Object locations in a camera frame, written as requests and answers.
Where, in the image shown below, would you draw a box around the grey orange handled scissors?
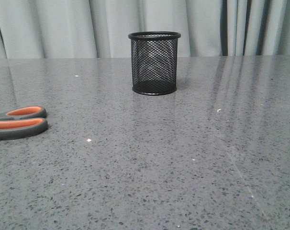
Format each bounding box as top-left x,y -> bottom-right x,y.
0,105 -> 48,140

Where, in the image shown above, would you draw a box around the black mesh pen cup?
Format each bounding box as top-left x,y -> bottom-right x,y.
128,31 -> 181,95

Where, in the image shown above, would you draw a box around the grey pleated curtain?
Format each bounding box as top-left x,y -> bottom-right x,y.
0,0 -> 290,59

